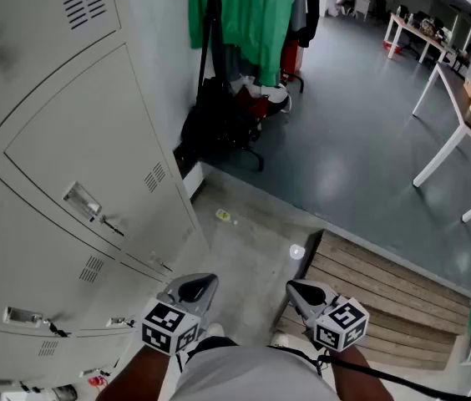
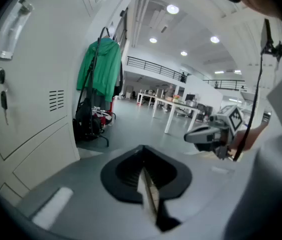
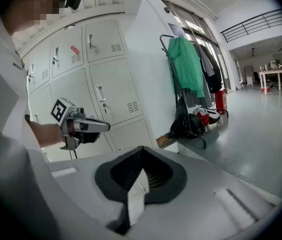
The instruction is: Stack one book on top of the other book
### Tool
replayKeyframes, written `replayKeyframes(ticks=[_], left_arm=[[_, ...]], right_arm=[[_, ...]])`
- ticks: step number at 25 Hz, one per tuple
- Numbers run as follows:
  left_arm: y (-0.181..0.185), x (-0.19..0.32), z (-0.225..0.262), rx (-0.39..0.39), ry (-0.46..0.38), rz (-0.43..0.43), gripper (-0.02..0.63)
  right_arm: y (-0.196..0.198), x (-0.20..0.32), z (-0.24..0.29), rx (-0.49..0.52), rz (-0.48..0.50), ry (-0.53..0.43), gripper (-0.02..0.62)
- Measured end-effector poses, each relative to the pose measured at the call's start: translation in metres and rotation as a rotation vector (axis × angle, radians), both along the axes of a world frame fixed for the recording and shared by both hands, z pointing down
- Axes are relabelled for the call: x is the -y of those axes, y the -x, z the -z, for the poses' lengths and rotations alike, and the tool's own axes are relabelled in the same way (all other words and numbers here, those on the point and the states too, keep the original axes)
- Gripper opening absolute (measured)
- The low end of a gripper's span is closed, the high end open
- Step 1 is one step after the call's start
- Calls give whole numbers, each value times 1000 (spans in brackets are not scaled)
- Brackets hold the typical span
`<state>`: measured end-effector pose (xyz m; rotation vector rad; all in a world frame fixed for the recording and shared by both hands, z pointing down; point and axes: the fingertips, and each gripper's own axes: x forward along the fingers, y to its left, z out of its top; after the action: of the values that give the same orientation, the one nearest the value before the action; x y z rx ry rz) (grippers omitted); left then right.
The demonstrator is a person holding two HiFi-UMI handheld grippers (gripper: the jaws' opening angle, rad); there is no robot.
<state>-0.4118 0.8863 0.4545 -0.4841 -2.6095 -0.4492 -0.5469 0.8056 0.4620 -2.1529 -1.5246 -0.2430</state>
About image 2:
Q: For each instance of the white long table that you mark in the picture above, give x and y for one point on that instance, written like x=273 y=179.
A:
x=169 y=119
x=143 y=95

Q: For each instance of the black backpack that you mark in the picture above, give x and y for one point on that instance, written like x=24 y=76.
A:
x=83 y=119

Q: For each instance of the red white bag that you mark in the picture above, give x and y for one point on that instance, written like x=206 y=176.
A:
x=102 y=117

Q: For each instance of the person's white shirt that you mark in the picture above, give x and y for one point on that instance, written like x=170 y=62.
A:
x=276 y=171

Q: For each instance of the black clip-mounted device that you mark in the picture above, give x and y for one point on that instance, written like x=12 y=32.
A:
x=266 y=34

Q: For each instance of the key with black fob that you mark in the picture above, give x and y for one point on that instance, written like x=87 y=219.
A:
x=4 y=100

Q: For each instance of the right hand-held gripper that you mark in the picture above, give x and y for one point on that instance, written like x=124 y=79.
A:
x=234 y=119

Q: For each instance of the clear label holder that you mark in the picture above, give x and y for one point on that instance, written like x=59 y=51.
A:
x=11 y=31

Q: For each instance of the black coat rack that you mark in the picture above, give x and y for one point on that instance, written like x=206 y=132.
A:
x=105 y=140

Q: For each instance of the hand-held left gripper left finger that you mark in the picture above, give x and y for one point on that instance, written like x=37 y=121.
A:
x=81 y=196

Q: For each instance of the person's right forearm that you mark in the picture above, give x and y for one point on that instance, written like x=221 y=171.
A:
x=256 y=134

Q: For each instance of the black railing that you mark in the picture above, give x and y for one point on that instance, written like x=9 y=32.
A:
x=156 y=69
x=227 y=84

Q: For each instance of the green hooded jacket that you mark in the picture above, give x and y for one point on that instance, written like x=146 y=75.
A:
x=103 y=66

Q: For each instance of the round ceiling light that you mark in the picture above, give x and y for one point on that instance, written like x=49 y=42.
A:
x=183 y=53
x=153 y=40
x=214 y=39
x=172 y=9

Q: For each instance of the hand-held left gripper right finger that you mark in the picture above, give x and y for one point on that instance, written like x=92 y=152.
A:
x=201 y=196

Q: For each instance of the white metal locker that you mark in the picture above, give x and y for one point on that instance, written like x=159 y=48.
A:
x=36 y=71

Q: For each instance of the black garment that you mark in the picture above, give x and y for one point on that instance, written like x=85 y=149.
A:
x=118 y=84

